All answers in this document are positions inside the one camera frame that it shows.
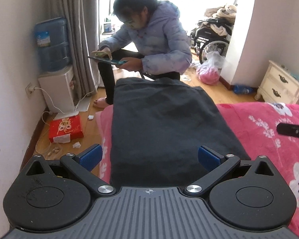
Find dark grey trousers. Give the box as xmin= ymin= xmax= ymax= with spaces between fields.
xmin=110 ymin=78 xmax=249 ymax=188

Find red cardboard box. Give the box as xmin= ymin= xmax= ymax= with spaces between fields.
xmin=48 ymin=116 xmax=84 ymax=144

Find pink floral blanket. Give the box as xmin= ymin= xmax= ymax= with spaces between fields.
xmin=95 ymin=101 xmax=299 ymax=239

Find cream bedside cabinet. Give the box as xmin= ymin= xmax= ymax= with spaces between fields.
xmin=254 ymin=61 xmax=299 ymax=105

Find blue plastic bottle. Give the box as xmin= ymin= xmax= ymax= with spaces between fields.
xmin=233 ymin=85 xmax=256 ymax=95

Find white water dispenser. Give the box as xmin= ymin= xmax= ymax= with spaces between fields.
xmin=38 ymin=66 xmax=75 ymax=113

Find pink plastic bag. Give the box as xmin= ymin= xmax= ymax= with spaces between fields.
xmin=196 ymin=51 xmax=226 ymax=85

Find tablet device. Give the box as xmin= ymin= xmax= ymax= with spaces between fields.
xmin=88 ymin=56 xmax=127 ymax=65

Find black wheelchair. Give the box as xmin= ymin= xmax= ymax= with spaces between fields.
xmin=189 ymin=4 xmax=238 ymax=65

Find blue water bottle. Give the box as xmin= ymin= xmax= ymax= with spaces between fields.
xmin=34 ymin=17 xmax=72 ymax=72

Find person in lilac jacket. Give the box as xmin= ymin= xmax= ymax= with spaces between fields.
xmin=91 ymin=0 xmax=193 ymax=110

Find grey curtain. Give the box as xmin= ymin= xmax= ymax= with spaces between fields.
xmin=48 ymin=0 xmax=100 ymax=98

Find white power cable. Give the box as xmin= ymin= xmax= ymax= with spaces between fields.
xmin=30 ymin=85 xmax=100 ymax=116

